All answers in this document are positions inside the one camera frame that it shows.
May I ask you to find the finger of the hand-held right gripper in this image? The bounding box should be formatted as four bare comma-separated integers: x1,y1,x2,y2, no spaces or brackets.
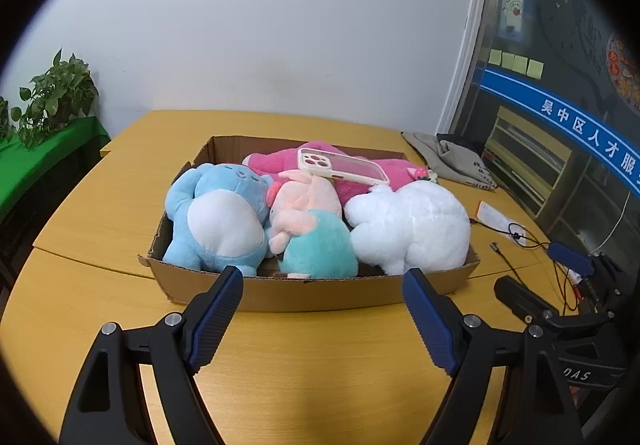
494,275,561,324
547,242,625,310

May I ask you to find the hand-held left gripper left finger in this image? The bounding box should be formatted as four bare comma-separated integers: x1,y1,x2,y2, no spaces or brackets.
59,265,245,445

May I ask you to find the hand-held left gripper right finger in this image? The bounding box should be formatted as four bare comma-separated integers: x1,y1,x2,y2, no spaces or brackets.
402,267,586,445

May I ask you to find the cardboard box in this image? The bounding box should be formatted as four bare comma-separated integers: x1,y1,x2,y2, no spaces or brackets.
139,135,481,313

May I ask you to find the blue plush toy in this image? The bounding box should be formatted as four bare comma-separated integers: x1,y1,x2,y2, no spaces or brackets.
161,162,275,277

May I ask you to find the white plush toy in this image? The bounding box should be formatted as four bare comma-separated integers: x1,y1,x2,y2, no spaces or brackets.
344,182,472,277

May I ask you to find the teal and peach plush toy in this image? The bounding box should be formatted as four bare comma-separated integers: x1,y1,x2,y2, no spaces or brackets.
265,170,360,280

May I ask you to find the hot pink plush bear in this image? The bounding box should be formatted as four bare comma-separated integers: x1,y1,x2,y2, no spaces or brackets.
242,140,438,206

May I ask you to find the phone with white case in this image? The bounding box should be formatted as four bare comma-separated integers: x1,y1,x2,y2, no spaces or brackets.
297,148,391,187

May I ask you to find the white paper card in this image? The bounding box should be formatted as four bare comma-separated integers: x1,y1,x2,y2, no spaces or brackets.
475,202,526,238

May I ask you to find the beige shelf unit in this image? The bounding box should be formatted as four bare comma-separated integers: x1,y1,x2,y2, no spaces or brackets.
482,105,573,221

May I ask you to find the grey cloth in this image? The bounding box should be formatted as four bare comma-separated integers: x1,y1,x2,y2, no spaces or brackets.
401,131,499,191

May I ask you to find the blue glass banner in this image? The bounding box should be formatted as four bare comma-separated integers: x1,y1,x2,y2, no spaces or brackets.
480,66,640,191

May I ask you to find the round red window sticker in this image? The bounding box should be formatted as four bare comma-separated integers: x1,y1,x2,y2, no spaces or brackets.
606,32,640,113

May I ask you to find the green table cloth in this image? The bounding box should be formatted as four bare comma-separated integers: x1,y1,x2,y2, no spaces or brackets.
0,118,111,221

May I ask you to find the blue pig poster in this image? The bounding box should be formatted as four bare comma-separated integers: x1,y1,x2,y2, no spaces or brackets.
498,0,531,43

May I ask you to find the green potted plant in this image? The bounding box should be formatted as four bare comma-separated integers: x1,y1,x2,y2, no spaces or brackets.
10,49,100,148

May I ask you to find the thin black cable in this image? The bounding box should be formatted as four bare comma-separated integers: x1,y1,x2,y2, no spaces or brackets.
470,220,551,248

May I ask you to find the white cable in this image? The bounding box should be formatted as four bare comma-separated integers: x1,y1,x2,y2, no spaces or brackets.
592,190,633,256

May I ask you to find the black cable with plug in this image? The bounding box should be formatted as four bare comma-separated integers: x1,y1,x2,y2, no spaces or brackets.
491,241,576,316

